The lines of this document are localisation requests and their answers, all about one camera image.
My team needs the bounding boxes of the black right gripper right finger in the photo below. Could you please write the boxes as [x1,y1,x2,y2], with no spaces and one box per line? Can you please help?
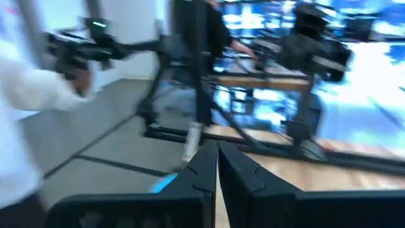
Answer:
[218,140,405,228]

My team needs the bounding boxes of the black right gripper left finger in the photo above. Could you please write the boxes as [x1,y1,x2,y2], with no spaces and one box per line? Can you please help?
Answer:
[43,140,220,228]

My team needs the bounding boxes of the background wooden table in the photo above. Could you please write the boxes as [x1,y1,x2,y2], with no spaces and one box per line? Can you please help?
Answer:
[215,73,313,93]

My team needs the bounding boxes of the person's hand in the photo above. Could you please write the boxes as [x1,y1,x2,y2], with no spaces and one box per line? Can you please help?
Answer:
[70,65,93,98]

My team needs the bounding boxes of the person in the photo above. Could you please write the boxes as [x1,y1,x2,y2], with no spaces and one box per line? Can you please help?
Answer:
[202,0,258,75]
[0,39,94,228]

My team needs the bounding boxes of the black aluminium rig frame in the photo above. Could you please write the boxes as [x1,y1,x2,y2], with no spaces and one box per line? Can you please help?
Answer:
[135,0,405,177]

